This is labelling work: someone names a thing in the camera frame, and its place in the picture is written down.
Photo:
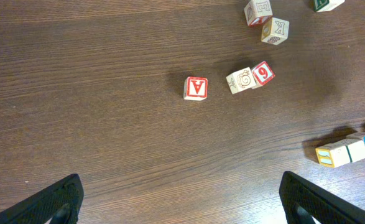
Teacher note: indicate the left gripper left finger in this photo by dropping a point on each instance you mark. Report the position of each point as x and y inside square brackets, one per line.
[58, 203]

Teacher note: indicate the green sided wooden block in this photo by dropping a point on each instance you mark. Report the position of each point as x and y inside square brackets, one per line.
[354, 147]

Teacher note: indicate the red number 6 block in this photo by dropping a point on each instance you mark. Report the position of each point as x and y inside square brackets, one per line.
[262, 74]

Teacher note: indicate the green sided far block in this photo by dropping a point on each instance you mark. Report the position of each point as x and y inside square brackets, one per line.
[326, 5]

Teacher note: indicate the snail picture wooden block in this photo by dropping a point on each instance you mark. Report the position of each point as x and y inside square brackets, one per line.
[241, 80]

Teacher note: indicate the letter E wooden block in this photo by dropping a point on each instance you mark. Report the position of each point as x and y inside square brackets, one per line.
[257, 12]

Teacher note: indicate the red letter A block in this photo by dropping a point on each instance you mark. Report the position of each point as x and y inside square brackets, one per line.
[195, 88]

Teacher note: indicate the number 1 wooden block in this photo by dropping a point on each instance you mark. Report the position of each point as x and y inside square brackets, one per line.
[332, 155]

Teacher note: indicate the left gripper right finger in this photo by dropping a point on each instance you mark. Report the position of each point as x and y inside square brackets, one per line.
[305, 202]

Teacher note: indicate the letter K wooden block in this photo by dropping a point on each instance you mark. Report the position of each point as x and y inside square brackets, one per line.
[275, 31]

